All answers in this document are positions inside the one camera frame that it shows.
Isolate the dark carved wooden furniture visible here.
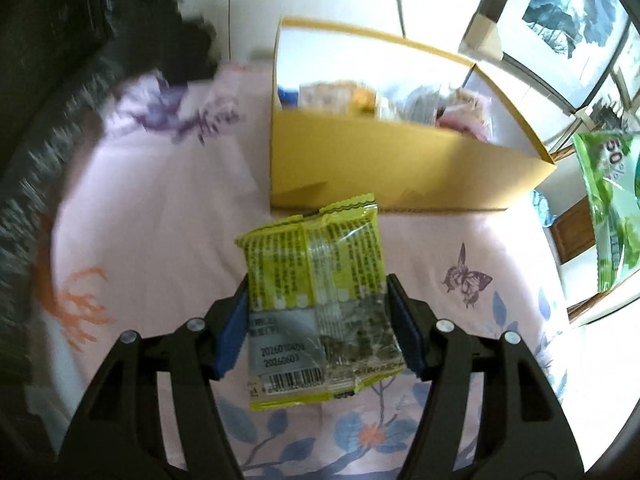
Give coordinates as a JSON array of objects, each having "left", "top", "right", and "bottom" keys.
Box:
[{"left": 0, "top": 0, "right": 221, "bottom": 411}]

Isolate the clear cracker packet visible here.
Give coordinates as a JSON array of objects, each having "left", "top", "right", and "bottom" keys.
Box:
[{"left": 299, "top": 80, "right": 378, "bottom": 117}]

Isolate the framed lotus painting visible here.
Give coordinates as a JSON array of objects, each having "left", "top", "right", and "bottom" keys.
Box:
[{"left": 460, "top": 0, "right": 633, "bottom": 111}]

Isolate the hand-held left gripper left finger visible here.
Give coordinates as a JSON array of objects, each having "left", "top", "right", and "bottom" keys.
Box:
[{"left": 57, "top": 275, "right": 251, "bottom": 480}]

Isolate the gold framed branch painting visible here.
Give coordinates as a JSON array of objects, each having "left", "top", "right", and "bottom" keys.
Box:
[{"left": 575, "top": 25, "right": 640, "bottom": 131}]

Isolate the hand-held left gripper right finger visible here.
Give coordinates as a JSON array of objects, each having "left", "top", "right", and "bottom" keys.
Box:
[{"left": 385, "top": 273, "right": 586, "bottom": 480}]

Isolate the green snack packet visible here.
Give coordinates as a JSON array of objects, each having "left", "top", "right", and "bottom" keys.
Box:
[{"left": 572, "top": 130, "right": 640, "bottom": 293}]

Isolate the lime yellow snack packet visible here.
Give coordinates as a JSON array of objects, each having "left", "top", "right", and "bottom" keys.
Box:
[{"left": 235, "top": 192, "right": 405, "bottom": 411}]

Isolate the light blue cloth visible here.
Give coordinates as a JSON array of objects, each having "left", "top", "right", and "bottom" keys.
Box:
[{"left": 532, "top": 192, "right": 558, "bottom": 228}]

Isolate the yellow cardboard box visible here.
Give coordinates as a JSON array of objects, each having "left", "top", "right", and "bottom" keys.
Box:
[{"left": 270, "top": 16, "right": 557, "bottom": 213}]

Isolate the pink floral blanket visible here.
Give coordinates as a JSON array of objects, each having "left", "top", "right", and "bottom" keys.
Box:
[{"left": 30, "top": 62, "right": 571, "bottom": 480}]

